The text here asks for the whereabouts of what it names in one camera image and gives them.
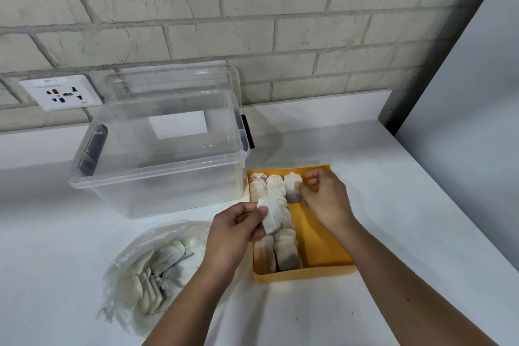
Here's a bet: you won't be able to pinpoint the person's left forearm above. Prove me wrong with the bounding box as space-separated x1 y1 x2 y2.
142 261 241 346

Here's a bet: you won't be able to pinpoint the clear plastic bag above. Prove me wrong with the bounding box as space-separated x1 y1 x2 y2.
96 219 244 336

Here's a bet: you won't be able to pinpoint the person's left hand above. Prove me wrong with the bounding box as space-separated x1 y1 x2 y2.
201 201 270 280

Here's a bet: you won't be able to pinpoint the clear plastic box lid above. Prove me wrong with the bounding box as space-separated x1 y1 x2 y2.
105 64 243 116

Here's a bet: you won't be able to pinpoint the yellow plastic tray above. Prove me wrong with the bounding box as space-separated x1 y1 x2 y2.
246 164 358 282

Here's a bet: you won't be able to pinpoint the person's right forearm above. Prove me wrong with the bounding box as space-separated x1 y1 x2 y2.
336 216 500 346

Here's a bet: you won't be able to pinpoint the rows of tea bags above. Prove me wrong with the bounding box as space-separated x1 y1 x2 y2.
248 172 304 274

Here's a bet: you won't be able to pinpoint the white tea bag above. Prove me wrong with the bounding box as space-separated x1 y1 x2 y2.
257 194 290 237

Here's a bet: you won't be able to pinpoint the white wall socket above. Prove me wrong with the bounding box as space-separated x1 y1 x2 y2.
19 74 104 112

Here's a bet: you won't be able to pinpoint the person's right hand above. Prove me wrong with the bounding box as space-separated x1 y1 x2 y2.
295 168 358 238

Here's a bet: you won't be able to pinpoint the brown stained tea bag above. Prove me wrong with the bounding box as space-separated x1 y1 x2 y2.
283 172 305 204

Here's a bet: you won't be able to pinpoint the pile of loose tea bags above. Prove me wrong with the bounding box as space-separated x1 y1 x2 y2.
120 232 211 318

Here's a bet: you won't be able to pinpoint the black box latch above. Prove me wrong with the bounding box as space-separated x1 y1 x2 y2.
79 124 108 176
241 115 256 151

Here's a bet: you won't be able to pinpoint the clear plastic storage box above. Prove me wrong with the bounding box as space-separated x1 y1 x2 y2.
68 88 253 220

